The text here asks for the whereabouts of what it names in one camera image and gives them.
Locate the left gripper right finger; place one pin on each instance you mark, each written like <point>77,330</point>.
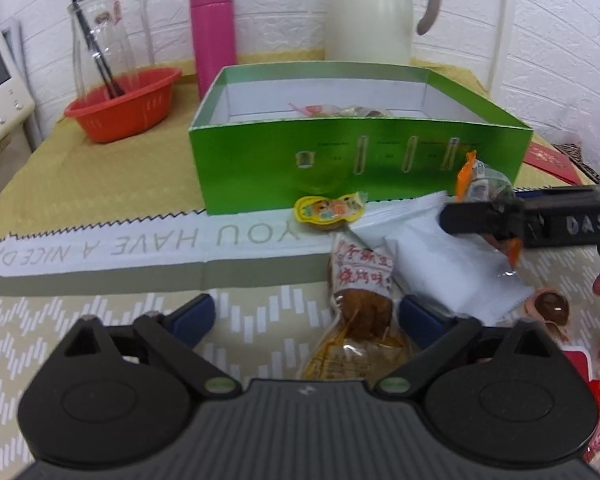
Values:
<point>439,340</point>

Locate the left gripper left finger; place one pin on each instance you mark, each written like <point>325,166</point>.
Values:
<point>167,342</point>

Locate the white foil snack packet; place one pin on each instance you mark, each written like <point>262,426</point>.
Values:
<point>450,275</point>

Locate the tofu snack clear packet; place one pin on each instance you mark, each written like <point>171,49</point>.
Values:
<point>363,341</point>

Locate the brown snack orange-edged packet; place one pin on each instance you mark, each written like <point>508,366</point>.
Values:
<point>478,182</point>

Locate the small brown candy packet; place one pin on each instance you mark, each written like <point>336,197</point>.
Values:
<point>329,110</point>

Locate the red envelope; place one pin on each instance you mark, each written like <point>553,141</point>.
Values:
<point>551,162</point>

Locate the braised egg packet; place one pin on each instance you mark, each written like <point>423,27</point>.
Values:
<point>551,309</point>

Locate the yellow-green tablecloth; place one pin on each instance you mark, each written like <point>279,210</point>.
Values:
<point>71,181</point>

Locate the yellow round snack packet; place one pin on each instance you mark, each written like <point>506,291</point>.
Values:
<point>329,214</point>

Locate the green cardboard box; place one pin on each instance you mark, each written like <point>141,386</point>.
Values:
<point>253,152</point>

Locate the red plastic basket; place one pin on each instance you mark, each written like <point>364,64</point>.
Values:
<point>142,106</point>

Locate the clear glass carafe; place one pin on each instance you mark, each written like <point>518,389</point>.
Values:
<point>97,45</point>

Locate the white thermal carafe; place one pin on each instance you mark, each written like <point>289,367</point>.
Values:
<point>375,31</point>

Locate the pink thermos bottle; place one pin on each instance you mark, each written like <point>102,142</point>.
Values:
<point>214,39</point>

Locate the white wall pipe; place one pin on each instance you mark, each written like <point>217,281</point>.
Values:
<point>501,46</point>

